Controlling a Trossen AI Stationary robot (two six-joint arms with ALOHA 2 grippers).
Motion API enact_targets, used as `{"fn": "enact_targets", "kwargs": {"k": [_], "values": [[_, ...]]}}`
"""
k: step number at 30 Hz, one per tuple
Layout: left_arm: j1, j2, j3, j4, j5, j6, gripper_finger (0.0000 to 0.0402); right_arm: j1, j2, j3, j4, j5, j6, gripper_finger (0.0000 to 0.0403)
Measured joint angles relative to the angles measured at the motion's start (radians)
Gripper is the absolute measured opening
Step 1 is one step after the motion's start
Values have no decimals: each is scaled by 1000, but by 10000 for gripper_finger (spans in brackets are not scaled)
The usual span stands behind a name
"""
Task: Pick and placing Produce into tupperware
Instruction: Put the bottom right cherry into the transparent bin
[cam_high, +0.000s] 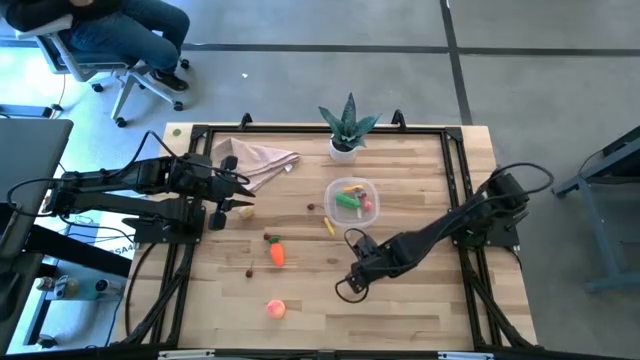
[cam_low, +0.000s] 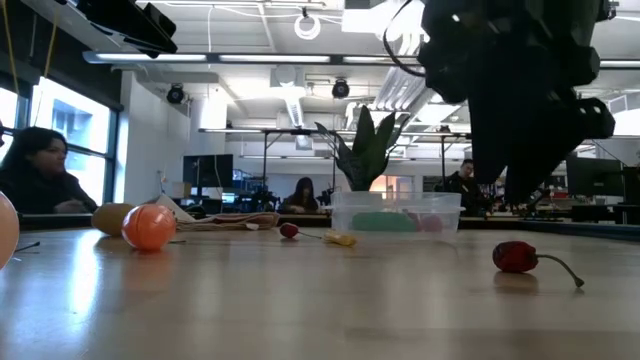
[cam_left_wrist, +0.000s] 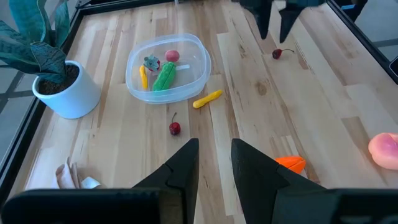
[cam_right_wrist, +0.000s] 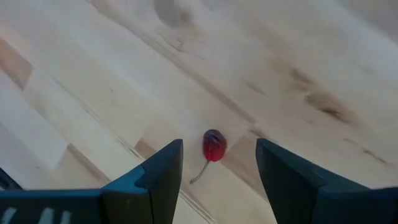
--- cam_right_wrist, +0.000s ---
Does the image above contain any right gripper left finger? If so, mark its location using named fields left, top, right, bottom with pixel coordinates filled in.
left=0, top=139, right=184, bottom=224

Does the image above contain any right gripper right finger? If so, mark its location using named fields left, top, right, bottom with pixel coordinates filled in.
left=256, top=138, right=398, bottom=224

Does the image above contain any red toy cherry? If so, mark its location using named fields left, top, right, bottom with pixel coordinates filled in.
left=189, top=129, right=228, bottom=185

